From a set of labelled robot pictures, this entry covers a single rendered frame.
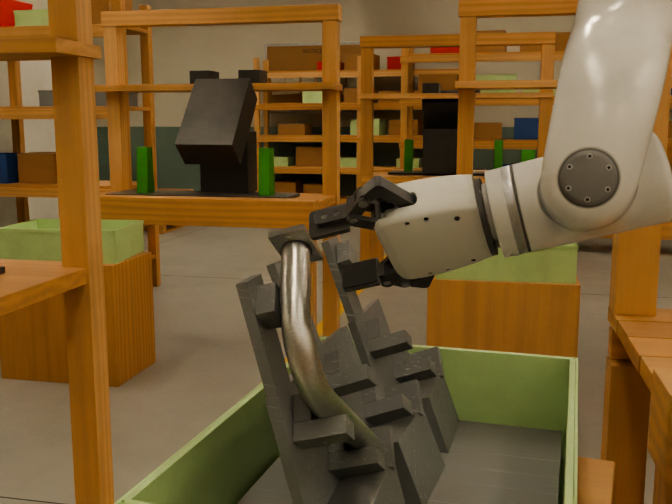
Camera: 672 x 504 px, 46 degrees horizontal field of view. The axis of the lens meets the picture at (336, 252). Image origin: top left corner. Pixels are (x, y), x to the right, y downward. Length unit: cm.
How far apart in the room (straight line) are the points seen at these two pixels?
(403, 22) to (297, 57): 161
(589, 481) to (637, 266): 75
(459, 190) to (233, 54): 1160
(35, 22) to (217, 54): 614
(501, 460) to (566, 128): 62
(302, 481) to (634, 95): 47
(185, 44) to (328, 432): 1188
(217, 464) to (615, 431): 122
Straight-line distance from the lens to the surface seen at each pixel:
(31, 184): 654
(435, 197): 74
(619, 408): 199
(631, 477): 206
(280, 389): 81
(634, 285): 192
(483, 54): 844
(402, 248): 76
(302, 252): 81
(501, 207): 73
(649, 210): 74
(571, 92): 68
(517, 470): 115
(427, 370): 120
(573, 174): 66
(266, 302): 78
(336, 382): 98
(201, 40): 1249
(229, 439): 101
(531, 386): 128
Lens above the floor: 131
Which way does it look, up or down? 9 degrees down
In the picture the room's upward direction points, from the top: straight up
